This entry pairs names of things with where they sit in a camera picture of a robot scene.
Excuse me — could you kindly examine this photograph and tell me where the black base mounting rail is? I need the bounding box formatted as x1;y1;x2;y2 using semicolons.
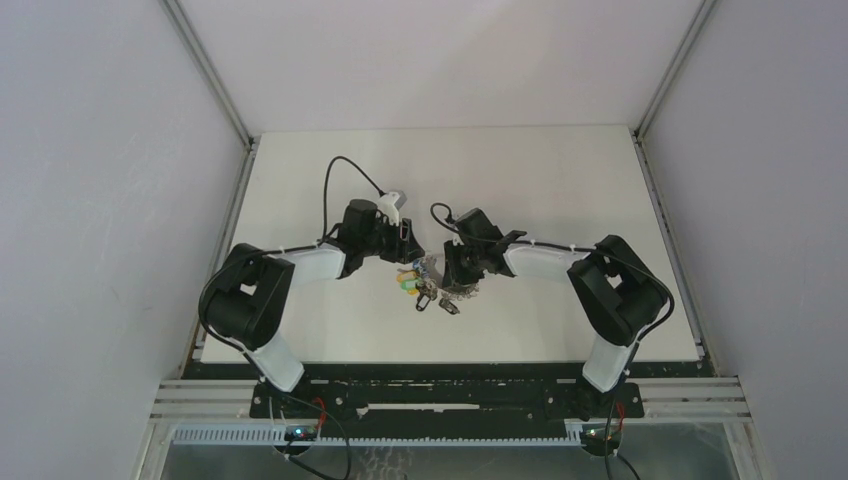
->
185;361;713;439

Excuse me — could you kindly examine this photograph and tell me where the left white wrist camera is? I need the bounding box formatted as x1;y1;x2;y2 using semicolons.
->
376;190;407;226

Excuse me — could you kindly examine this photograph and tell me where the right circuit board green led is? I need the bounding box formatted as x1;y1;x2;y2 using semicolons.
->
580;428;621;445

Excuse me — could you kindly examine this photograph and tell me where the yellow tagged key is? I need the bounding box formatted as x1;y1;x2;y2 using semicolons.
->
396;271;418;290

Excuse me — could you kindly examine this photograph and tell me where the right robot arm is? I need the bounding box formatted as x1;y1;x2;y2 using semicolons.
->
437;208;675;416

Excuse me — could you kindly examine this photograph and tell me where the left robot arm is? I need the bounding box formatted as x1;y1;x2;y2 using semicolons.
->
198;199;425;417

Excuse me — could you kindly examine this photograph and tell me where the white slotted cable duct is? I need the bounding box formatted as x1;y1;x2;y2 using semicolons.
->
172;423;598;447

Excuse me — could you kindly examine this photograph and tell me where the large metal keyring yellow handle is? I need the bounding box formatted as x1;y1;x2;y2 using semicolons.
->
412;254;479;301

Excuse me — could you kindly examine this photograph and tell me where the green tagged key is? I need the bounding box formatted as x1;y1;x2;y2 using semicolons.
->
400;283;420;296

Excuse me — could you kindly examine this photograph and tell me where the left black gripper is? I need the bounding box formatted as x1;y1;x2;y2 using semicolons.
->
359;214;424;265

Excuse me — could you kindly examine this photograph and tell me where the circuit board green led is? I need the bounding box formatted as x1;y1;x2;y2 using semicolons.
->
284;426;320;443
580;428;621;445

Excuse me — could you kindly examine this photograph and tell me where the left circuit board green led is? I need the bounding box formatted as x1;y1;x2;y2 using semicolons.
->
284;426;320;443

